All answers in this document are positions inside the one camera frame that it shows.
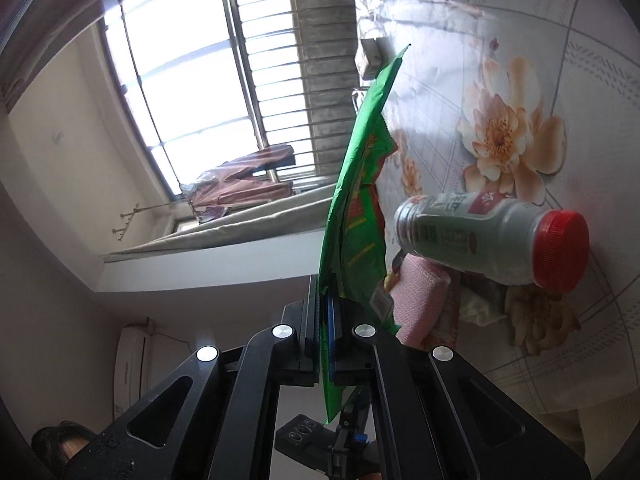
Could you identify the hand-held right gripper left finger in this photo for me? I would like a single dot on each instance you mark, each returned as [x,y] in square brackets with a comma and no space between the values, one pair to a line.
[312,340]

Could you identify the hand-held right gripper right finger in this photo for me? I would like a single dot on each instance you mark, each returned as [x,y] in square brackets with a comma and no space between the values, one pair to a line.
[332,340]

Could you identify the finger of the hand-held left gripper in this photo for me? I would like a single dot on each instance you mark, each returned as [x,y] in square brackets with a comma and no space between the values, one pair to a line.
[357,440]

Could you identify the green snack bag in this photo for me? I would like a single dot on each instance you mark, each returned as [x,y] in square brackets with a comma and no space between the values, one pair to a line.
[360,160]

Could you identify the pink knit cloth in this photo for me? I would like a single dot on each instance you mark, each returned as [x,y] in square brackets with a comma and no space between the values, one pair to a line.
[420,295]

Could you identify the hanging pink clothes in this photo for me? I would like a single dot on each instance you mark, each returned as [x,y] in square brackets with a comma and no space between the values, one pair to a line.
[240,185]

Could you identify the white bottle with red cap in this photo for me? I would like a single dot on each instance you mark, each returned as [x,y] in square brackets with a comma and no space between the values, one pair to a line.
[475,240]

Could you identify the white air conditioner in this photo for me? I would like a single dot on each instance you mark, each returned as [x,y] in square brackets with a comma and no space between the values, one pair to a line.
[132,370]

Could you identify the metal clothes hook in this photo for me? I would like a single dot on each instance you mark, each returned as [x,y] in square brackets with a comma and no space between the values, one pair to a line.
[145,215]

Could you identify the person's head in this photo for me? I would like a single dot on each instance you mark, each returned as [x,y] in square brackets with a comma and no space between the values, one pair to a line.
[55,442]

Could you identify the metal window railing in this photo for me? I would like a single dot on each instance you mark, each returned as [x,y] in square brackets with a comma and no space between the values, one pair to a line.
[325,85]

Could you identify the small beige box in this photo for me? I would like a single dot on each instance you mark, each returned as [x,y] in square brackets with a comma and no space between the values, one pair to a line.
[372,55]

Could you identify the glass window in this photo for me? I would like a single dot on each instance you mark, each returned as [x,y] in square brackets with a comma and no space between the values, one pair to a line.
[175,60]

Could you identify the floral plastic tablecloth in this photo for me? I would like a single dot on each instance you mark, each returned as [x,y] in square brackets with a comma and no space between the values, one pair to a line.
[575,85]

